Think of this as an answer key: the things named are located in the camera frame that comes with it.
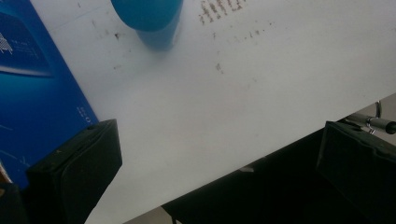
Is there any metal stand bar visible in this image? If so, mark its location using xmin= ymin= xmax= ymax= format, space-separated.
xmin=345 ymin=101 xmax=396 ymax=136

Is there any blue printed box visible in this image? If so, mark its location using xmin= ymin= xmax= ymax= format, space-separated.
xmin=0 ymin=0 xmax=101 ymax=190

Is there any blue cup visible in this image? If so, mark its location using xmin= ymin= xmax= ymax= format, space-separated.
xmin=110 ymin=0 xmax=185 ymax=52

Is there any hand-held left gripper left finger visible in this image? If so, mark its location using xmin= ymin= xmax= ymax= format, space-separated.
xmin=25 ymin=119 xmax=123 ymax=224

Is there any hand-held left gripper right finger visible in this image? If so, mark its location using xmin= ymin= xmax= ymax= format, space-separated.
xmin=316 ymin=120 xmax=396 ymax=224

